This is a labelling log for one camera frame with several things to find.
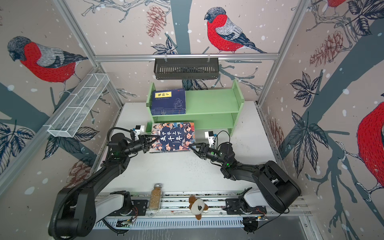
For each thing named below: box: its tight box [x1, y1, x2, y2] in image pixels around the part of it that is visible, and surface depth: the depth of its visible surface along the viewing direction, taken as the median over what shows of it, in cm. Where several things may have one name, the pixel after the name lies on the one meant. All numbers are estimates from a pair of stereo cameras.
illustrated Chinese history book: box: [149, 121, 197, 153], surface depth 79 cm
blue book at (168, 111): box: [151, 108, 186, 115], surface depth 78 cm
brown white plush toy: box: [188, 195, 209, 221], surface depth 73 cm
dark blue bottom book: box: [151, 88, 186, 110], surface depth 81 cm
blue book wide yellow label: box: [150, 110, 186, 116], surface depth 78 cm
